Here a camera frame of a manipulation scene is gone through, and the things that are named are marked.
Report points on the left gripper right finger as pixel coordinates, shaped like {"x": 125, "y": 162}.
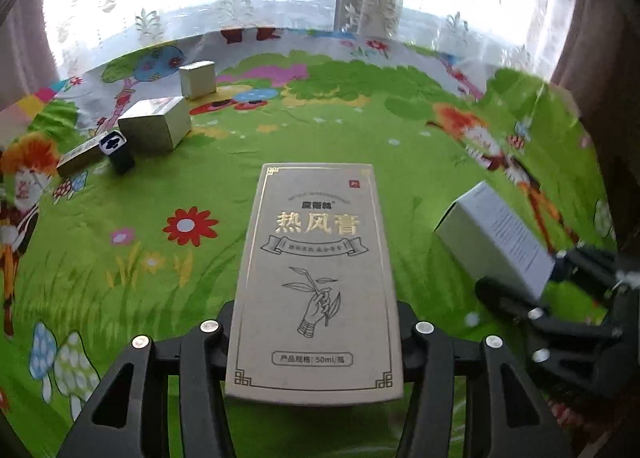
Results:
{"x": 483, "y": 385}

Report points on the green cartoon bedsheet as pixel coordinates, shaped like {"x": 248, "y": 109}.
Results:
{"x": 156, "y": 250}

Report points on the small black cube box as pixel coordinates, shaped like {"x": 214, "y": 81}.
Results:
{"x": 116, "y": 148}

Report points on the white grey text box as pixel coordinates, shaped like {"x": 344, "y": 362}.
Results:
{"x": 490, "y": 240}

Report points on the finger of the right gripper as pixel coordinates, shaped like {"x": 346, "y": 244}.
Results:
{"x": 590, "y": 268}
{"x": 512, "y": 306}

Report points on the small white box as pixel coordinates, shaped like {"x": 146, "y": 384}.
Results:
{"x": 198, "y": 79}

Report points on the mauve drape curtain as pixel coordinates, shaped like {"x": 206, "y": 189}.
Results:
{"x": 600, "y": 67}

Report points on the white orange medicine box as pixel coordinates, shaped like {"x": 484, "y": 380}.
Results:
{"x": 156, "y": 126}

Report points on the slim gold edged box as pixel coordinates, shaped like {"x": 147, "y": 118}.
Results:
{"x": 80, "y": 157}

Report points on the beige kraft box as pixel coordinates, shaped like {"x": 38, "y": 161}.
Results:
{"x": 315, "y": 319}

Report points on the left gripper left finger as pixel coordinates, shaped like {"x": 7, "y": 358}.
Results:
{"x": 158, "y": 394}

